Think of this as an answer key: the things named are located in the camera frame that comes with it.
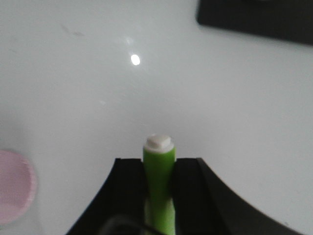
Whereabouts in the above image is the pink mesh pen holder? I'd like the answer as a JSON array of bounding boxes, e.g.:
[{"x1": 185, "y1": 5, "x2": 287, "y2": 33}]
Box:
[{"x1": 0, "y1": 150, "x2": 37, "y2": 226}]

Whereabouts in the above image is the black mouse pad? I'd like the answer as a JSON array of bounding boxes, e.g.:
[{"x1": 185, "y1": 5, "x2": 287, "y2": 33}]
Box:
[{"x1": 196, "y1": 0, "x2": 313, "y2": 45}]

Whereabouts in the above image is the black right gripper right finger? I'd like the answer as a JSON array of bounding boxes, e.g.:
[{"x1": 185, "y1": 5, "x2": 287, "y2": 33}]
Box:
[{"x1": 172, "y1": 158, "x2": 303, "y2": 235}]

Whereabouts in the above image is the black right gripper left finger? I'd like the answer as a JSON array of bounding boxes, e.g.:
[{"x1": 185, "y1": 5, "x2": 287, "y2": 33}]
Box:
[{"x1": 67, "y1": 159, "x2": 147, "y2": 235}]

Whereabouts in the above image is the green highlighter pen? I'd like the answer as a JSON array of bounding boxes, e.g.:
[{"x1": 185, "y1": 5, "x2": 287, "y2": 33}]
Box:
[{"x1": 143, "y1": 134, "x2": 176, "y2": 235}]

